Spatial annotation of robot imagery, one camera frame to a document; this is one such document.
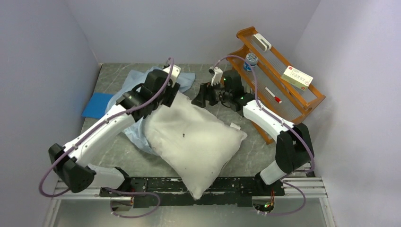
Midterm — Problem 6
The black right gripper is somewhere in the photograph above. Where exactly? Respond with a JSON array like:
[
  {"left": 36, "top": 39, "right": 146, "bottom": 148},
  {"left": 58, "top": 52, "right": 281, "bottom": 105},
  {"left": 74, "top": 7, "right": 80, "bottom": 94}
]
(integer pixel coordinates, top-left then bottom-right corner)
[{"left": 191, "top": 79, "right": 232, "bottom": 109}]

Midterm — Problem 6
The light blue pillowcase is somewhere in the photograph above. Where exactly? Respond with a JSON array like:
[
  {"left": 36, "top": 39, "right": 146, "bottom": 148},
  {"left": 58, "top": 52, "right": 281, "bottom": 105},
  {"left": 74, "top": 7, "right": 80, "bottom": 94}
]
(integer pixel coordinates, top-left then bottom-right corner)
[{"left": 105, "top": 66, "right": 196, "bottom": 156}]

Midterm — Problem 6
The white pillow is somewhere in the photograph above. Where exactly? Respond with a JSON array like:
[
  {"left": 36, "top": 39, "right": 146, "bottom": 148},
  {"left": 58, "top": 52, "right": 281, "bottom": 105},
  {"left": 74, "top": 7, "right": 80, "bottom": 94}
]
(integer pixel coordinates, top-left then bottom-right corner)
[{"left": 143, "top": 93, "right": 247, "bottom": 187}]

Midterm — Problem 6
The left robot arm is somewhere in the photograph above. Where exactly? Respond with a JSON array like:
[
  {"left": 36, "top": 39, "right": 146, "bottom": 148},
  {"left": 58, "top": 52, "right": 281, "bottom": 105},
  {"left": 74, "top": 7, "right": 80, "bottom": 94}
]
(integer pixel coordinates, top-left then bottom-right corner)
[{"left": 49, "top": 65, "right": 181, "bottom": 197}]

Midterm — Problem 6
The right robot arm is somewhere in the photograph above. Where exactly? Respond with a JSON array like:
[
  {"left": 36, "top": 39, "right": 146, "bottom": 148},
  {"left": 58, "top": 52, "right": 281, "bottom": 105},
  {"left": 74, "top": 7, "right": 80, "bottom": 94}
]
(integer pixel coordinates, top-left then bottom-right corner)
[{"left": 192, "top": 67, "right": 314, "bottom": 196}]

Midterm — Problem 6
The blue white jar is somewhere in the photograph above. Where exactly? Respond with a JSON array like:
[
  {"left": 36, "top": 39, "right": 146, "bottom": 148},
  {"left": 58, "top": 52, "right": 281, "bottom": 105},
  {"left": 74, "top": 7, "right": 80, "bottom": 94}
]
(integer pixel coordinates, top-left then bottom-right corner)
[{"left": 243, "top": 52, "right": 259, "bottom": 71}]

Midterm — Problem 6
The orange wooden shelf rack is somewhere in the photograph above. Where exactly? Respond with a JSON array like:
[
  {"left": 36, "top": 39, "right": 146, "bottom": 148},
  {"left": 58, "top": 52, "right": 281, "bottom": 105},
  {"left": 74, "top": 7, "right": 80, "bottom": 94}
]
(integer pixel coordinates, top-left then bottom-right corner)
[{"left": 225, "top": 26, "right": 326, "bottom": 145}]

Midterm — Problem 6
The red white marker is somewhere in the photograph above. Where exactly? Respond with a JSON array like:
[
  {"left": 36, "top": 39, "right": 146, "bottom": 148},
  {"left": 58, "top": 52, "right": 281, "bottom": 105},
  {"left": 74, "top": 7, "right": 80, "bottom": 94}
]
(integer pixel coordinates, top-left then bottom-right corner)
[{"left": 265, "top": 87, "right": 282, "bottom": 104}]

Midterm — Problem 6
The white rectangular device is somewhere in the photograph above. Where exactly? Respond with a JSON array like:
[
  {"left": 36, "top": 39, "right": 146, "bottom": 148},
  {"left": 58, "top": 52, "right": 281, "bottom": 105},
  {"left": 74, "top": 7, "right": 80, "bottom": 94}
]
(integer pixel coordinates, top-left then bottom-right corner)
[{"left": 252, "top": 33, "right": 272, "bottom": 52}]

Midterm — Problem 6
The white medicine box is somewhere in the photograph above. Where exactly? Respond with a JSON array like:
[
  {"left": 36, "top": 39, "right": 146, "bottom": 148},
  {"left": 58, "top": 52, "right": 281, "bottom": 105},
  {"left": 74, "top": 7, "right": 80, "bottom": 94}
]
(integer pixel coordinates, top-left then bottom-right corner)
[{"left": 280, "top": 65, "right": 314, "bottom": 90}]

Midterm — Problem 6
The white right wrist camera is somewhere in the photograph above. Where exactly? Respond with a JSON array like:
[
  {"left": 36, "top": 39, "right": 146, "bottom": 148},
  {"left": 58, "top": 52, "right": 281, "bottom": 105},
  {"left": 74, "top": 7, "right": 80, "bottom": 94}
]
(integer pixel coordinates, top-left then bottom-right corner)
[{"left": 209, "top": 67, "right": 223, "bottom": 86}]

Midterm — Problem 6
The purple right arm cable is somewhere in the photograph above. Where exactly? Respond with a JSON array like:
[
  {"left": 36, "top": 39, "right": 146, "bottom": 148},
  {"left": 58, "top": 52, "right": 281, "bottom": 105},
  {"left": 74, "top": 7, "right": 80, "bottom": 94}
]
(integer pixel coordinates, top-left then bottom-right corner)
[{"left": 210, "top": 54, "right": 316, "bottom": 176}]

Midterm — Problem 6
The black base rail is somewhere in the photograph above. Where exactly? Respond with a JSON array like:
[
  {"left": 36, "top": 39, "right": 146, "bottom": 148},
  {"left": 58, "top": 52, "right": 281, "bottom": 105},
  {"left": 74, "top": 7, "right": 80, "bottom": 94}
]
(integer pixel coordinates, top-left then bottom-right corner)
[{"left": 101, "top": 177, "right": 281, "bottom": 208}]

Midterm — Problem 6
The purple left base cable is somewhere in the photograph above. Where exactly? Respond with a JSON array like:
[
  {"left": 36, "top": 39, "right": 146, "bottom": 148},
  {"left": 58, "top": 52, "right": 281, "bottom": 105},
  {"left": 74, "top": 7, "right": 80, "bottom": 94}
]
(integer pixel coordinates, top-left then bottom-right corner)
[{"left": 103, "top": 188, "right": 161, "bottom": 219}]

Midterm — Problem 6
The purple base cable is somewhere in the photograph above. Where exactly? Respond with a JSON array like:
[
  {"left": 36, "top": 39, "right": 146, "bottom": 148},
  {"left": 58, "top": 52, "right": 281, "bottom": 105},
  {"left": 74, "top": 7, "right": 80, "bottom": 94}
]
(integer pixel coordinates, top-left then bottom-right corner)
[
  {"left": 257, "top": 180, "right": 307, "bottom": 217},
  {"left": 103, "top": 188, "right": 161, "bottom": 219}
]

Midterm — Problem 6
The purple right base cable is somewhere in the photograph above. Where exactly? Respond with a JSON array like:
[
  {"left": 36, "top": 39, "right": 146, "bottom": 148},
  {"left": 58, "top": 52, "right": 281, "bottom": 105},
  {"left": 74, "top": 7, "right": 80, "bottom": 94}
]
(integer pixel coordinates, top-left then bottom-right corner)
[{"left": 257, "top": 180, "right": 307, "bottom": 217}]

